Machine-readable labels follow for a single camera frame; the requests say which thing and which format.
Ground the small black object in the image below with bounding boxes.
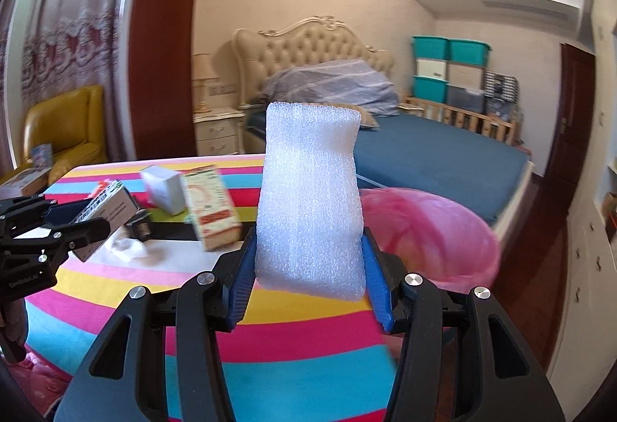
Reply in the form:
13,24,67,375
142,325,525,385
126,210,153,242

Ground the flat cardboard box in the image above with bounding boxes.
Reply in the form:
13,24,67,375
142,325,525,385
0,166,53,201

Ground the pink lined trash bin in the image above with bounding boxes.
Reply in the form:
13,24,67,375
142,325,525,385
359,187,502,307

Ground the black and white checkered bag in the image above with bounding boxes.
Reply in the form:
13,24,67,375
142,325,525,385
483,70,521,101

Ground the crumpled white tissue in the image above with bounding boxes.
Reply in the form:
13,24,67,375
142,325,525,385
107,234,151,265

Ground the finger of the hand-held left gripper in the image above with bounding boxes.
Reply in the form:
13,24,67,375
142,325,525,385
0,194,92,237
0,217,113,268

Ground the beige tufted headboard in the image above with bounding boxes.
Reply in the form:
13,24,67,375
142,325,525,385
232,15,396,111

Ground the wooden crib rail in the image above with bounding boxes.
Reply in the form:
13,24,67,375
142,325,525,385
404,95,526,145

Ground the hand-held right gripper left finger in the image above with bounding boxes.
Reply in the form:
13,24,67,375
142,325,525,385
53,225,258,422

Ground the beige red carton box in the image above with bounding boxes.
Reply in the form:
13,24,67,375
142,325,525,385
182,166,242,252

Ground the white nightstand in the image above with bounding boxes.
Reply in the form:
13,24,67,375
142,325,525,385
193,106,246,157

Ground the white built-in wardrobe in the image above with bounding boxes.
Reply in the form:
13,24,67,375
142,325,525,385
550,0,617,422

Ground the brown wooden door frame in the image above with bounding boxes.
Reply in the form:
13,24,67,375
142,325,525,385
126,0,209,162

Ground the brown wooden door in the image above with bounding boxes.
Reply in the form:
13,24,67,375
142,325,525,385
544,42,598,184

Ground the small white grey box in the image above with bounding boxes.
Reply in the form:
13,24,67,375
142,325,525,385
72,180,140,263

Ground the striped pillow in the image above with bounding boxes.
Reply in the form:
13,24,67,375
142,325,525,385
357,106,379,130

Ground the thick white foam pad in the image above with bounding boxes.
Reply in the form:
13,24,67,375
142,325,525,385
254,101,366,303

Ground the clear grey storage box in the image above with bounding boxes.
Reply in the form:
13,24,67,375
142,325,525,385
446,84,485,114

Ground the teal storage box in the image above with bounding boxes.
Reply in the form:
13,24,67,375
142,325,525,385
412,76,449,102
448,37,492,66
411,35,451,61

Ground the blue-grey duvet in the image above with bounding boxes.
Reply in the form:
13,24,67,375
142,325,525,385
260,59,402,118

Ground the yellow leather armchair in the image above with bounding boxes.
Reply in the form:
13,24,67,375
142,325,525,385
23,84,109,186

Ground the patterned lace curtain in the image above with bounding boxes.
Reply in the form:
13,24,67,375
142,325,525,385
0,0,136,162

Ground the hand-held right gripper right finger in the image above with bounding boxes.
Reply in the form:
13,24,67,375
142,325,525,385
361,225,566,422

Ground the beige storage box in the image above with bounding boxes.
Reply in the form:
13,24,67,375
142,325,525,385
448,64,485,89

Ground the striped colourful tablecloth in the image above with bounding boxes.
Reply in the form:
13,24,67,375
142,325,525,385
22,153,410,408

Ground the dark blue bag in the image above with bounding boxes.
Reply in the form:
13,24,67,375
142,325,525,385
484,96,519,119

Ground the bed with blue sheet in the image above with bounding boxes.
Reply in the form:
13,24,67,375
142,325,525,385
243,106,536,242

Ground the white storage box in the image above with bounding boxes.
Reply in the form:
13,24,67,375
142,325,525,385
415,58,451,79

